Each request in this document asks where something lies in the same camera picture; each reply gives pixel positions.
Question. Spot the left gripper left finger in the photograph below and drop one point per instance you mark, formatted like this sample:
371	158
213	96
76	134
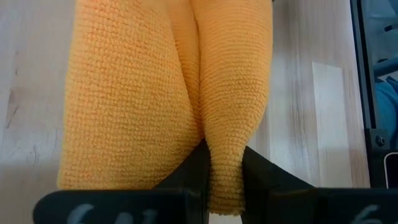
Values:
124	207

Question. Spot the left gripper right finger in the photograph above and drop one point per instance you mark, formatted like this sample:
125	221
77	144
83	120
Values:
295	205

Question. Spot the orange microfiber towel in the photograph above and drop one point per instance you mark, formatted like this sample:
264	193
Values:
124	93

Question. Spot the black aluminium table frame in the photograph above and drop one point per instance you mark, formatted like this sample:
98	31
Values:
363	62

